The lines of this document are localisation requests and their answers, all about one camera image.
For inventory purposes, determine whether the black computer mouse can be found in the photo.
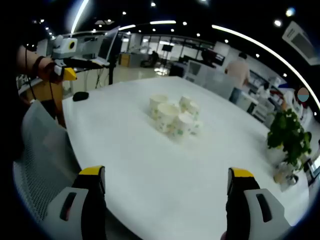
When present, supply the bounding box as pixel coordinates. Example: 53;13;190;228
72;91;90;102

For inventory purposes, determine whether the ceiling air conditioner vent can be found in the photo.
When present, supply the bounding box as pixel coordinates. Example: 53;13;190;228
281;20;320;65

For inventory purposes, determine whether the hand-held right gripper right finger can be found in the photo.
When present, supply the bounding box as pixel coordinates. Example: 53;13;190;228
224;166;292;240

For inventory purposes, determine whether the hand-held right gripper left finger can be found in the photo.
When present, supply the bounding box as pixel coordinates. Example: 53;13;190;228
41;164;108;240

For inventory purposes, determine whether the black red machine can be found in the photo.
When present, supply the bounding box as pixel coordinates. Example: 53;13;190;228
201;48;226;68

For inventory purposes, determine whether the grey mesh chair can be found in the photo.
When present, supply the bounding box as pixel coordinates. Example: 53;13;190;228
12;99;85;226

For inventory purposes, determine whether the grey partition panel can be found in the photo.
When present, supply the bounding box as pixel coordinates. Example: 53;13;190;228
199;67;237;101

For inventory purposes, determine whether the small glass jar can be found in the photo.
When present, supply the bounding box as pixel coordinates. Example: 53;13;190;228
273;161;300;193

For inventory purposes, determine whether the person's left hand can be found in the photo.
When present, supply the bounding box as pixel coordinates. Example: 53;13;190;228
39;61;63;82

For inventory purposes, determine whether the dark screen on stand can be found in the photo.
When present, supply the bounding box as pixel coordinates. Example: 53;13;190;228
161;44;174;68

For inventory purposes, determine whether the green potted plant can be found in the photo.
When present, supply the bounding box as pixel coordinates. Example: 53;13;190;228
266;108;313;173

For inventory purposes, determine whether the wooden side desk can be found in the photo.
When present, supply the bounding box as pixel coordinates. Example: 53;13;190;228
17;76;66;128

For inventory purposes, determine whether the black wrist strap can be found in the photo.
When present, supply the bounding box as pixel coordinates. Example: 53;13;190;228
33;55;47;76

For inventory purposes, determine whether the white table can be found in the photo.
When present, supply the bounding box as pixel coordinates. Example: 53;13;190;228
61;76;312;240

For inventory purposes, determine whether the curved ceiling light strip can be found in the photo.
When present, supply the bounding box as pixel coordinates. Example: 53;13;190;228
211;24;320;108

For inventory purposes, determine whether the yellow cabinet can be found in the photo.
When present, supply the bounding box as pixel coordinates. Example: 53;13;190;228
118;52;131;67

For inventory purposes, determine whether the cluster of paper cups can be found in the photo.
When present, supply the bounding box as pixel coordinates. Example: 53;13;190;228
149;93;204;138

